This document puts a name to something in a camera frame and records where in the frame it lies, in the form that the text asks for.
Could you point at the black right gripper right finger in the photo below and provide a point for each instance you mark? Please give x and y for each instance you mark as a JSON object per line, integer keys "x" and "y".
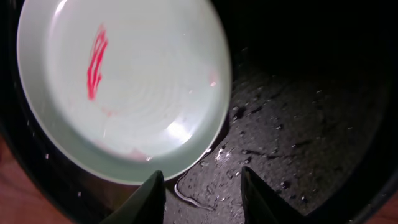
{"x": 262, "y": 205}

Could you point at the light green plate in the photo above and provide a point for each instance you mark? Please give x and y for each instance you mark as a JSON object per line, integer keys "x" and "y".
{"x": 126, "y": 88}

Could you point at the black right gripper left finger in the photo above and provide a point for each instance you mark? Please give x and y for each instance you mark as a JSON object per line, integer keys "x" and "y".
{"x": 145, "y": 206}

